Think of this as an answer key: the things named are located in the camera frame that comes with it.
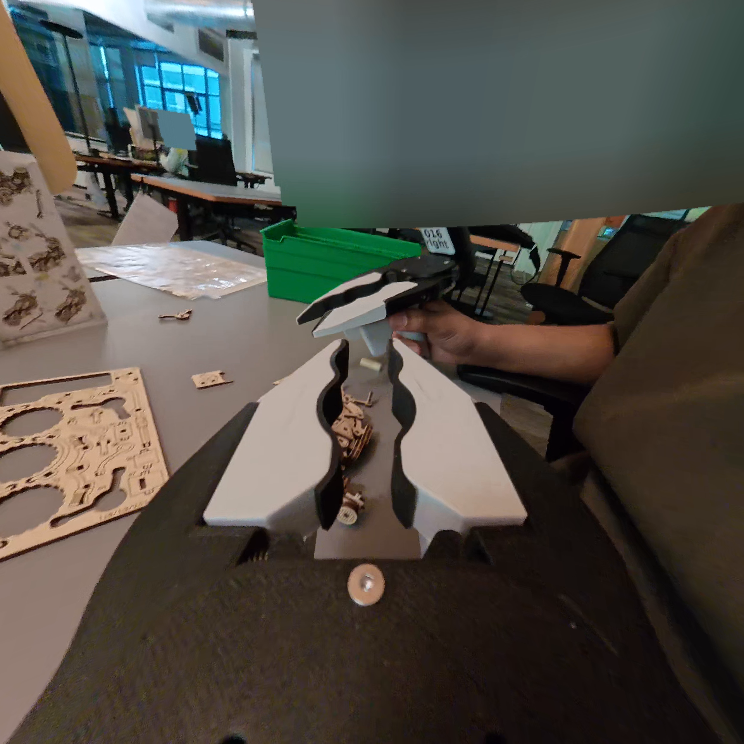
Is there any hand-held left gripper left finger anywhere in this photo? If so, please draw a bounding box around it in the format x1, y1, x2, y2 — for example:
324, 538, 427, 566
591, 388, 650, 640
203, 339, 351, 541

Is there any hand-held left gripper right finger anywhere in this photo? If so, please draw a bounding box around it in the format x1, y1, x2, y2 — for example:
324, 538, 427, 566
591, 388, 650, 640
388, 339, 529, 550

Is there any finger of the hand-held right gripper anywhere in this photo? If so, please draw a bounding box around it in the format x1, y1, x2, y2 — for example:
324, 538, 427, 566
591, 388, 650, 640
312, 284, 419, 357
296, 270, 402, 326

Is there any wooden motorcycle model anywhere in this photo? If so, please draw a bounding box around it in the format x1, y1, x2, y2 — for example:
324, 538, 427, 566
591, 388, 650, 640
328, 388, 375, 527

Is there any wooden sheet with round holes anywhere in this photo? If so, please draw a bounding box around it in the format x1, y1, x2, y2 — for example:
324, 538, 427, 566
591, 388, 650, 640
0, 366, 171, 561

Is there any grey desk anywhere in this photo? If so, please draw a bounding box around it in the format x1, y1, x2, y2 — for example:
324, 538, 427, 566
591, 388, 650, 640
0, 241, 501, 744

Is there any person's right hand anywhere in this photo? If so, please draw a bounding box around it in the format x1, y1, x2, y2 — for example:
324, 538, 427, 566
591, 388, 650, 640
386, 301, 495, 367

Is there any green plastic bin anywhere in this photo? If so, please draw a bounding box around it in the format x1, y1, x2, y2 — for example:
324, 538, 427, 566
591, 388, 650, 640
260, 220, 422, 303

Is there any wooden top office table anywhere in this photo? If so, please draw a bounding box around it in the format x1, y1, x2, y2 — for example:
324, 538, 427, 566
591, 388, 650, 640
131, 171, 297, 245

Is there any clear plastic bag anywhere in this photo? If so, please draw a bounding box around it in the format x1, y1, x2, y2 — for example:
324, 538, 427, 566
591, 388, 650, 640
76, 243, 268, 301

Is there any person's olive sweater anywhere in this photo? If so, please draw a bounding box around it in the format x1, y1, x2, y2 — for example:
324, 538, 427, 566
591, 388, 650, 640
572, 203, 744, 744

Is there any white leaning sheet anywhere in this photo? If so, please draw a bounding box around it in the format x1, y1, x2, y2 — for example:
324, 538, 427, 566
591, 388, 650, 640
110, 192, 179, 246

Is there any printed instruction booklet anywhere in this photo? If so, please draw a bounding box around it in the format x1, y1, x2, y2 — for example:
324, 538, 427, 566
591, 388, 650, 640
0, 151, 108, 350

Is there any black floor lamp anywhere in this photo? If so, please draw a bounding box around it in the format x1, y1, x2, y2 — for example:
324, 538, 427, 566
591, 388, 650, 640
40, 19, 96, 153

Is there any tan edged panel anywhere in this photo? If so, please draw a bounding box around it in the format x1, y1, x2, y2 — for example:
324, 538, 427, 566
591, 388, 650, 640
0, 0, 78, 195

